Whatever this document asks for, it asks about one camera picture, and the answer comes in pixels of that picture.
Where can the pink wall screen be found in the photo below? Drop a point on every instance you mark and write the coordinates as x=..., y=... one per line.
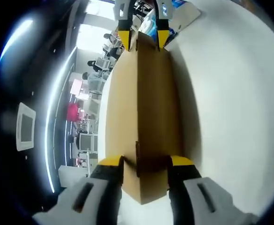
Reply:
x=77, y=86

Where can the light blue soft wipes pack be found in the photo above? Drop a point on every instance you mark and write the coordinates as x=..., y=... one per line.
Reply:
x=148, y=23

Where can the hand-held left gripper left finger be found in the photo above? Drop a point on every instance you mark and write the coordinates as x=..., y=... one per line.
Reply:
x=87, y=201

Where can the ceiling light strips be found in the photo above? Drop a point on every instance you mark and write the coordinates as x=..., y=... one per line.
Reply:
x=17, y=39

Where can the brown cardboard shoe box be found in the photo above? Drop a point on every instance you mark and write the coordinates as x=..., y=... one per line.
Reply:
x=155, y=105

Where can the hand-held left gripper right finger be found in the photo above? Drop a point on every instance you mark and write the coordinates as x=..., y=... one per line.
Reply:
x=197, y=201

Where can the white ceiling air vent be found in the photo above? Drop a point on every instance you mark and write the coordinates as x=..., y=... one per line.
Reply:
x=25, y=126

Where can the red hanging fabric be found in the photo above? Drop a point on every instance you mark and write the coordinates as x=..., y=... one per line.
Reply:
x=72, y=112

